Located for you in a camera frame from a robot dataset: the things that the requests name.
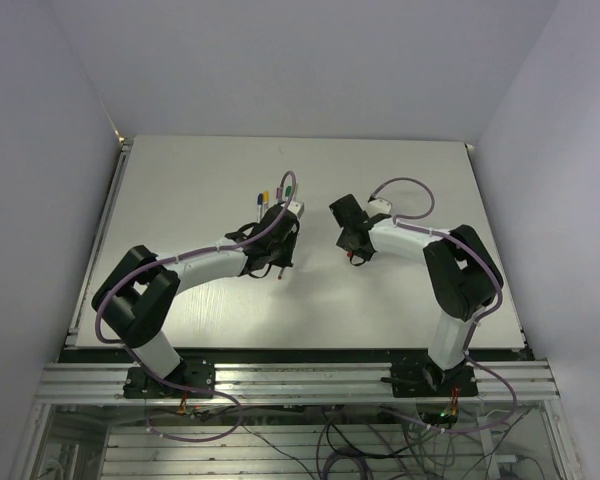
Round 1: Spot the blue marker pen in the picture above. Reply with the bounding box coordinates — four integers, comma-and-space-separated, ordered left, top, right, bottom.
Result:
257, 192, 264, 223

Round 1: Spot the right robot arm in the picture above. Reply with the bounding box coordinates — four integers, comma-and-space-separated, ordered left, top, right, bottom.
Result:
329, 194, 504, 396

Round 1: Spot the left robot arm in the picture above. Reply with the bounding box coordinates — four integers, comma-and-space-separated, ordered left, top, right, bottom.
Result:
92, 200, 304, 397

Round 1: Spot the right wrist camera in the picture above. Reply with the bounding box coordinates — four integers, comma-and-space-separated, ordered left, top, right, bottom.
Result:
366, 197, 392, 216

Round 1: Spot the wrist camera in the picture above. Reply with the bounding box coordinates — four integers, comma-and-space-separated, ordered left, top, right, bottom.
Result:
366, 197, 392, 216
287, 200, 305, 220

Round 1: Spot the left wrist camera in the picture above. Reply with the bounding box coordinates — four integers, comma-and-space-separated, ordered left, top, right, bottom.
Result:
287, 200, 305, 220

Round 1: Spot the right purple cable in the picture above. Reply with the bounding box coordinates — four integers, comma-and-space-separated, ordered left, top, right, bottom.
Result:
369, 176, 519, 434

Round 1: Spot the purple cable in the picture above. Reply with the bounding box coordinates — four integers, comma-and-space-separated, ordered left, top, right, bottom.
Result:
93, 170, 301, 441
369, 176, 519, 434

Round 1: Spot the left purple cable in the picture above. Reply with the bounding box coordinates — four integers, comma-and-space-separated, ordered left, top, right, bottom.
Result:
93, 170, 301, 441

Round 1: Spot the aluminium frame rail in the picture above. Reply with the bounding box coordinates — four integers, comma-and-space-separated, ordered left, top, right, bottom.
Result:
34, 361, 559, 406

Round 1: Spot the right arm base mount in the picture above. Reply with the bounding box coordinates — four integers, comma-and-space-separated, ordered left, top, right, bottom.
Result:
380, 350, 478, 398

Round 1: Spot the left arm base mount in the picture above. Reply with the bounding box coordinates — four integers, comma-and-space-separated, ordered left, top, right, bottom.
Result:
123, 359, 216, 400

